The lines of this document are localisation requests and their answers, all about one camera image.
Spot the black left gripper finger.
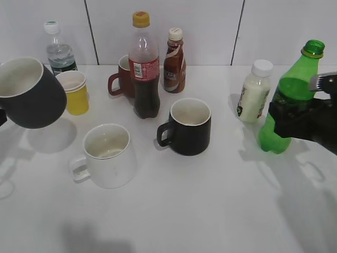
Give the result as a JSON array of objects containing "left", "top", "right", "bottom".
[{"left": 0, "top": 108, "right": 7, "bottom": 126}]

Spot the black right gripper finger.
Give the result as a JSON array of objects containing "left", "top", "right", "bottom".
[
  {"left": 268, "top": 99, "right": 336, "bottom": 154},
  {"left": 309, "top": 72, "right": 337, "bottom": 99}
]

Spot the green sprite bottle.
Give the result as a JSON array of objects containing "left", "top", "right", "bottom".
[{"left": 259, "top": 40, "right": 325, "bottom": 154}]

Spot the dark gray mug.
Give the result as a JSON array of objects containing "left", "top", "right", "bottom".
[{"left": 1, "top": 57, "right": 67, "bottom": 129}]

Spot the yellow paper cup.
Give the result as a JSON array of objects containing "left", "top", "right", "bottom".
[{"left": 56, "top": 71, "right": 89, "bottom": 115}]

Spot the white milk bottle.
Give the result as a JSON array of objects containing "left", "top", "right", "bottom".
[{"left": 236, "top": 60, "right": 273, "bottom": 123}]

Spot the clear water bottle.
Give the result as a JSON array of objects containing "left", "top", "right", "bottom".
[{"left": 44, "top": 21, "right": 77, "bottom": 76}]

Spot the white mug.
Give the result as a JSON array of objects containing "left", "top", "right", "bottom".
[{"left": 68, "top": 123, "right": 137, "bottom": 189}]

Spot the red mug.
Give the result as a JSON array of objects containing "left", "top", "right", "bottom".
[{"left": 107, "top": 55, "right": 135, "bottom": 99}]

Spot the black mug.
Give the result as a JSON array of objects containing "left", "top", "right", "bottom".
[{"left": 156, "top": 98, "right": 212, "bottom": 155}]

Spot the brown coffee drink bottle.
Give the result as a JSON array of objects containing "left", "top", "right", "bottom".
[{"left": 163, "top": 27, "right": 186, "bottom": 93}]

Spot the cola bottle yellow cap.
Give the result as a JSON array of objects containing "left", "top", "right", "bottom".
[{"left": 128, "top": 11, "right": 160, "bottom": 119}]

